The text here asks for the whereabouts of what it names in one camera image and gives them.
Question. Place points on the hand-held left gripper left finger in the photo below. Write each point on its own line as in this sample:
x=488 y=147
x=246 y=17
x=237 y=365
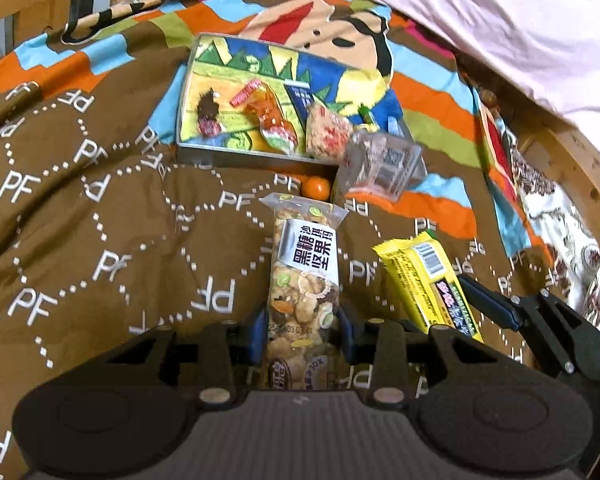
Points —
x=252 y=342

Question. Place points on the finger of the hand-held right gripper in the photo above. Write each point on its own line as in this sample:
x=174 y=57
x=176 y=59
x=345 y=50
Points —
x=490 y=302

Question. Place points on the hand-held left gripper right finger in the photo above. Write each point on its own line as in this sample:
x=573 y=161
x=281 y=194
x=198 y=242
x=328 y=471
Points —
x=346 y=332

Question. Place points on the yellow snack bar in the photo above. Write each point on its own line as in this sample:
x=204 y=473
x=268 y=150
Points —
x=420 y=270

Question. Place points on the clear nut bar packet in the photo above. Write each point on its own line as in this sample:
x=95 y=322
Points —
x=305 y=260

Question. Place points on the white clear snack packet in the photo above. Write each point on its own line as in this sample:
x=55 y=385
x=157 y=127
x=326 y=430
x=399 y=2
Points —
x=380 y=165

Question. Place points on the rice cracker packet red print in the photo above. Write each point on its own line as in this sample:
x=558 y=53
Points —
x=327 y=132

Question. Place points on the green sausage stick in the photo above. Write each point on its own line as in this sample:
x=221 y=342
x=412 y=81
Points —
x=366 y=115

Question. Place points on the blue white snack packet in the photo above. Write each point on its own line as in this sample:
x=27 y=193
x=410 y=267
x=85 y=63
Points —
x=300 y=97

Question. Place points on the colourful printed metal tin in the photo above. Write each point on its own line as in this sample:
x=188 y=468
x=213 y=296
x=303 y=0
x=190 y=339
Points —
x=230 y=65

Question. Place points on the small orange fruit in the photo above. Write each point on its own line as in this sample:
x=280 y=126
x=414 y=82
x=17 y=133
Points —
x=315 y=187

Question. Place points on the brown printed blanket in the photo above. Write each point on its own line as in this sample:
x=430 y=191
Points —
x=80 y=210

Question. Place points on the orange clear snack packet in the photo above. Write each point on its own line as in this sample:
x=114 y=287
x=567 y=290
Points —
x=267 y=112

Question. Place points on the dark dried plum packet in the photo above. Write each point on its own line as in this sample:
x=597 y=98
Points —
x=207 y=112

